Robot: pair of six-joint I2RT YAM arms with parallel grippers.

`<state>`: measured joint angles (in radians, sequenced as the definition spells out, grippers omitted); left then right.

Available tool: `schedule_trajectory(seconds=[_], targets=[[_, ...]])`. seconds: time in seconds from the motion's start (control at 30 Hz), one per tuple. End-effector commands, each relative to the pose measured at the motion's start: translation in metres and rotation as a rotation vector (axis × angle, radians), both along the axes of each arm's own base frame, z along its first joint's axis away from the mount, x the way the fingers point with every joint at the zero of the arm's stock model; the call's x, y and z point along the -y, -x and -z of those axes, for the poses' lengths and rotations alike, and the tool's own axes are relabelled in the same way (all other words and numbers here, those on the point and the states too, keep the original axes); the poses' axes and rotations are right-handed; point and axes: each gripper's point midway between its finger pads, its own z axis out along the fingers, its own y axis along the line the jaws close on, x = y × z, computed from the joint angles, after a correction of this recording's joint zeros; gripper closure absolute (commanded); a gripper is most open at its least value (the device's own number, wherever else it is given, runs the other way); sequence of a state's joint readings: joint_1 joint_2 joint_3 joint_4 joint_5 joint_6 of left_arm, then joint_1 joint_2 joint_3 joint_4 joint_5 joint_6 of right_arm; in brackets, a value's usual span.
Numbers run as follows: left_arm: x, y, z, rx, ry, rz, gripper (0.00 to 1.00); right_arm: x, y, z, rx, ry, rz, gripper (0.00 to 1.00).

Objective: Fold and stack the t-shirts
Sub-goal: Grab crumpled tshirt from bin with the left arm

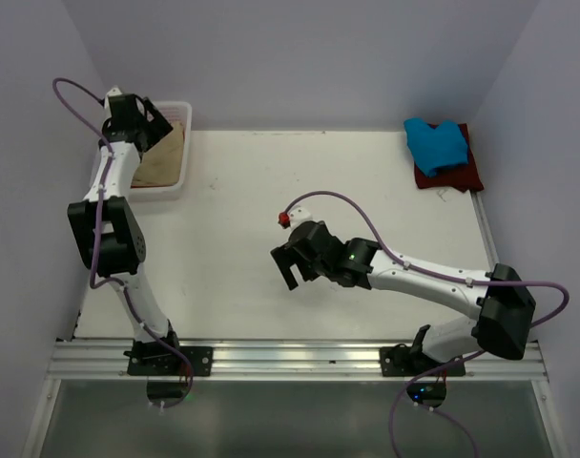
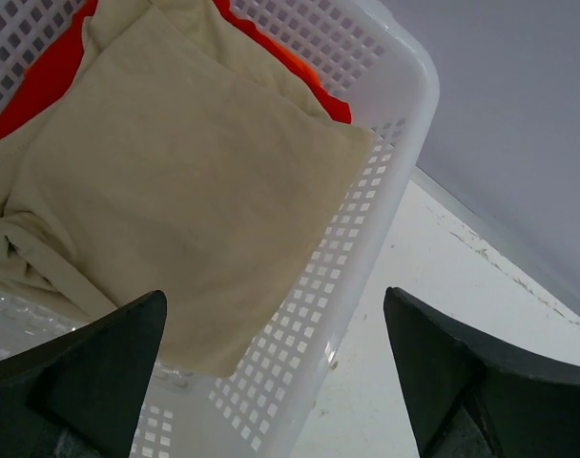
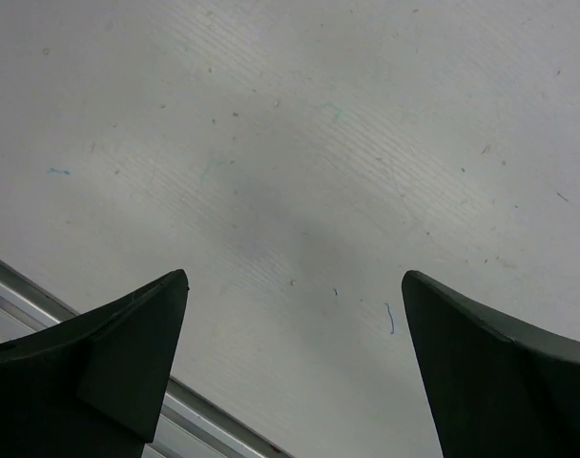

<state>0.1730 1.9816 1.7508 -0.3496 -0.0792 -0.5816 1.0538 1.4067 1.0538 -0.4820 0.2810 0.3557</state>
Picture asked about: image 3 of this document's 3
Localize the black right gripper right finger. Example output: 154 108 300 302
402 271 580 457

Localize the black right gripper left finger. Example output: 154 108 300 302
0 269 189 457

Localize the aluminium table edge rail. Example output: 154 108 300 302
0 261 288 458

